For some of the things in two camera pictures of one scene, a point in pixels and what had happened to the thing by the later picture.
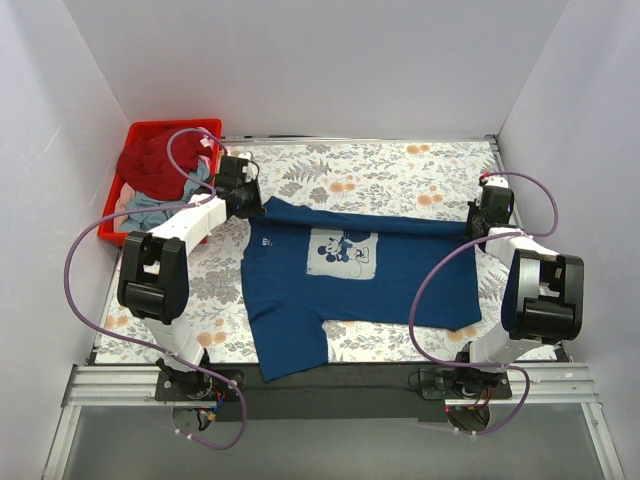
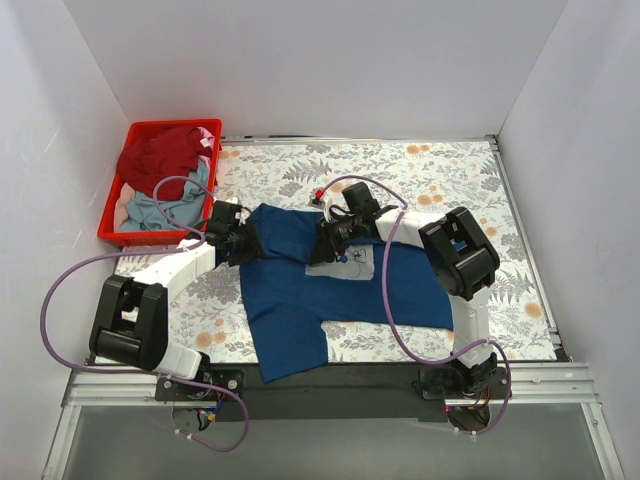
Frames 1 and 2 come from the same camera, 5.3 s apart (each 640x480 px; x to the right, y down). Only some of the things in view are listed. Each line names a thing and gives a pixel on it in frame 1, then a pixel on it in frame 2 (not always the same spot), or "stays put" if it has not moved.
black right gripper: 476,223 → 329,240
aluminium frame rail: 98,386 stays put
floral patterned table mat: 428,183 stays put
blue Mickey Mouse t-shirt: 302,270 stays put
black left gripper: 248,203 → 242,245
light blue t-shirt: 196,191 stays put
